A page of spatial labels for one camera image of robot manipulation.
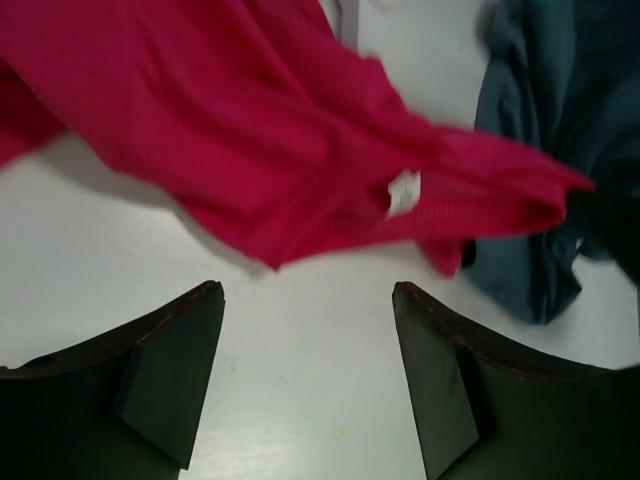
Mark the red t shirt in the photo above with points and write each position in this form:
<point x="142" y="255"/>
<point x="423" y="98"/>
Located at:
<point x="269" y="132"/>

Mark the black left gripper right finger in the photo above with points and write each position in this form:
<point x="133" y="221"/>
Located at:
<point x="488" y="407"/>

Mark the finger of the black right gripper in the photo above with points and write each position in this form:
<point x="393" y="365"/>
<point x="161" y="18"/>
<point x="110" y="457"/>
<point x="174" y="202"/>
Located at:
<point x="613" y="220"/>

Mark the dark teal t shirt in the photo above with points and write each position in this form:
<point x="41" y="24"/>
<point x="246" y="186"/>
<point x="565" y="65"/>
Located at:
<point x="563" y="76"/>

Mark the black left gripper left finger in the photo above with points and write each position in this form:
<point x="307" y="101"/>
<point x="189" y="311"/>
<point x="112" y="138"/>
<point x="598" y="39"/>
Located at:
<point x="125" y="404"/>

